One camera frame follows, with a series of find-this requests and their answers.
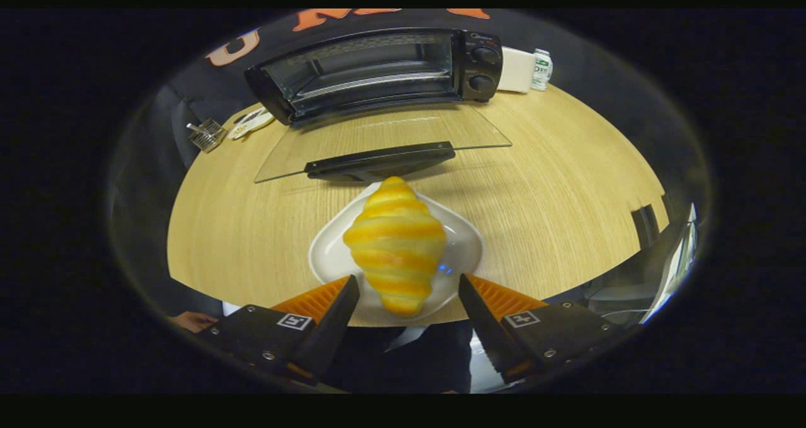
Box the white plate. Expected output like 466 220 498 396
309 183 484 327

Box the small clear wire holder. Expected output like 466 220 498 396
186 118 227 153

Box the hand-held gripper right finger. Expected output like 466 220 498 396
458 273 629 383

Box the black toaster oven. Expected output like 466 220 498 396
244 28 512 184

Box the small white flat utensil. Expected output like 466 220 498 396
228 106 275 140

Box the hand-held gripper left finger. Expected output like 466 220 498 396
196 275 361 386

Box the yellow striped croissant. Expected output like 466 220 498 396
343 176 448 318

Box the dark chair back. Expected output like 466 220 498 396
632 205 659 250

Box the small white green-label bottle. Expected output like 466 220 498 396
531 48 553 92

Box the white box with dark panel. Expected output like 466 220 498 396
497 46 536 94

